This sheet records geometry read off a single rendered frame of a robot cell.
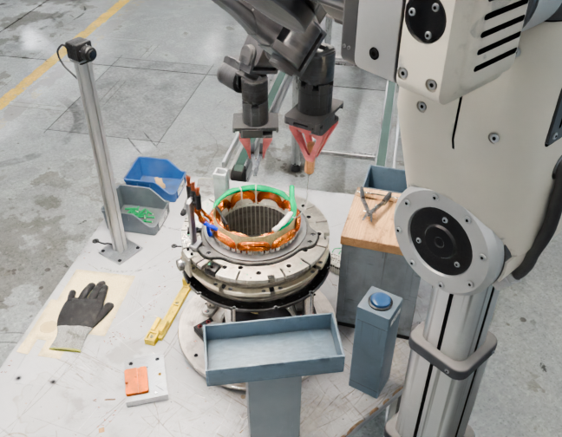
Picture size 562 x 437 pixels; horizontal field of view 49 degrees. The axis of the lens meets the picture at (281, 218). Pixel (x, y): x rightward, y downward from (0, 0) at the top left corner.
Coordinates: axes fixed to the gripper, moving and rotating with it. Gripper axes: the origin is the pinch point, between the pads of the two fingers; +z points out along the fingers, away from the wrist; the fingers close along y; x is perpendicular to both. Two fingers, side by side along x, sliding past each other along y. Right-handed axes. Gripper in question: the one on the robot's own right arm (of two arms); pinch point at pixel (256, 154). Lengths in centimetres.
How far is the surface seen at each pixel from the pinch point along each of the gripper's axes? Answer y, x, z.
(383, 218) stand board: -28.9, 11.8, 10.1
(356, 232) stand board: -22.2, 16.7, 9.9
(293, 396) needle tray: -7, 52, 21
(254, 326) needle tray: 0.1, 42.9, 10.2
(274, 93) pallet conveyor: -5, -112, 45
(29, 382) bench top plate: 52, 35, 37
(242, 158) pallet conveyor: 7, -62, 43
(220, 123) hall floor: 29, -221, 125
